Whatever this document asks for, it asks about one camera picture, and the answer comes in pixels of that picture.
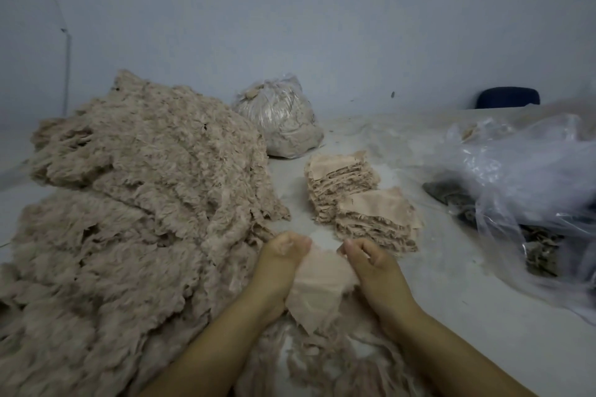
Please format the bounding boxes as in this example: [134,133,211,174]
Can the person's left hand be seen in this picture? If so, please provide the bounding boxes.
[244,231,315,323]

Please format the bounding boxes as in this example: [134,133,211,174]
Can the person's right hand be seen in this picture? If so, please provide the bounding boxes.
[337,238,425,337]

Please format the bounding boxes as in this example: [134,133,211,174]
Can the beige fabric piece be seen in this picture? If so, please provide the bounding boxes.
[284,245,363,337]

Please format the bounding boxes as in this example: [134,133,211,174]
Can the beige scrap strips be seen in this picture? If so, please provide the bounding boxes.
[233,313,439,397]

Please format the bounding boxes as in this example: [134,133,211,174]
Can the stack of sorted beige pieces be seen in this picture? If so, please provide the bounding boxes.
[304,150,381,224]

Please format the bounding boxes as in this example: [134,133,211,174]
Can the large pile beige fabric scraps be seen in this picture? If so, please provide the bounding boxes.
[0,69,292,397]

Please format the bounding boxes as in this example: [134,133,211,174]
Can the person's left forearm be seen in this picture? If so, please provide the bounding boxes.
[140,303,281,397]

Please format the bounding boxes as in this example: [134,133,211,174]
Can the person's right forearm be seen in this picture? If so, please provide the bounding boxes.
[391,310,541,397]

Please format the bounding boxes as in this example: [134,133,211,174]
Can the beige fur pile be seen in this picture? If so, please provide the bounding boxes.
[462,117,513,144]

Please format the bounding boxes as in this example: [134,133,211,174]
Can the clear bag of beige scraps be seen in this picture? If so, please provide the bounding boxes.
[233,74,326,161]

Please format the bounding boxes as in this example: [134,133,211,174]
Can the large clear plastic bag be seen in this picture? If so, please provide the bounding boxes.
[428,99,596,323]

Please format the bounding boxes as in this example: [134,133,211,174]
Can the blue chair back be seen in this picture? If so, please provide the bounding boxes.
[475,86,542,110]

